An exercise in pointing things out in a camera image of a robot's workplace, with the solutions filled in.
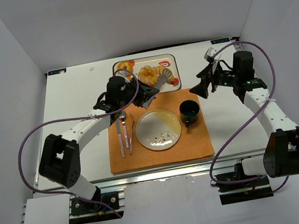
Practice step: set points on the strawberry print white tray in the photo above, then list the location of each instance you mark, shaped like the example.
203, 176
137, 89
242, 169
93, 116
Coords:
165, 60

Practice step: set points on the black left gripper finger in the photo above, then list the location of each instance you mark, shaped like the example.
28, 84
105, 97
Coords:
146, 91
140, 100

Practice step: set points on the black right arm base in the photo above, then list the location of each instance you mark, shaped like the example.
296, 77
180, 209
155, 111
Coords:
240, 187

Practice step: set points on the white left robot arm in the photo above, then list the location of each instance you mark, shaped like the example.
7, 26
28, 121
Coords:
60, 159

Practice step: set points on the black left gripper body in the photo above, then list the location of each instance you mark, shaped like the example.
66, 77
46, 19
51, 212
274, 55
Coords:
141, 95

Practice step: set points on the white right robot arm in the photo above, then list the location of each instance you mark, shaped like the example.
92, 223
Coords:
281, 156

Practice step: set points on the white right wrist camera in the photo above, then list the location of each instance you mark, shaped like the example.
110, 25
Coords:
210, 54

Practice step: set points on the metal serving tongs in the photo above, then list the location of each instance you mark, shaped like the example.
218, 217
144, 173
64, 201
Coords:
164, 76

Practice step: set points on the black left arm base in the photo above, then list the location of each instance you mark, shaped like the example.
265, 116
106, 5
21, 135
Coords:
82, 212

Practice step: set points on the sugar crusted round bread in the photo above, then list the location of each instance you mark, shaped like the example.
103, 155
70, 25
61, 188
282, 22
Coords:
149, 75

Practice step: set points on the orange cloth placemat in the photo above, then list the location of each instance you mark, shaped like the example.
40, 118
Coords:
194, 142

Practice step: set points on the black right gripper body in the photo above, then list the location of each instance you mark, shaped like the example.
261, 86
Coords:
210, 80

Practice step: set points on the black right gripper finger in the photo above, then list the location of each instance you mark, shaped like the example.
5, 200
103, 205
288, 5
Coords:
206, 72
202, 88

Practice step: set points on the pink handled spoon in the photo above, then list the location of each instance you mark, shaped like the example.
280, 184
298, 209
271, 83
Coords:
123, 119

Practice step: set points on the pink handled fork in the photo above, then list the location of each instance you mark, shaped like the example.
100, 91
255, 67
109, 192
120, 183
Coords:
131, 134

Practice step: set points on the pink handled knife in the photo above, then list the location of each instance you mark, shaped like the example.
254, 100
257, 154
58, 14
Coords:
118, 129

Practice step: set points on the cream ceramic plate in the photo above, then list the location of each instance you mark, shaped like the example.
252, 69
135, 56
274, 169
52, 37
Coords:
158, 130

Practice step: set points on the oblong golden bread roll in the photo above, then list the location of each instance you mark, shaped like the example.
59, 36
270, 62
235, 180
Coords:
171, 76

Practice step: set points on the dark green mug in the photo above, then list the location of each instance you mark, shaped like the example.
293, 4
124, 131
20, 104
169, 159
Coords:
189, 112

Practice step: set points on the far glazed bagel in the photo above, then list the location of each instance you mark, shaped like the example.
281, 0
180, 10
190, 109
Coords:
127, 66

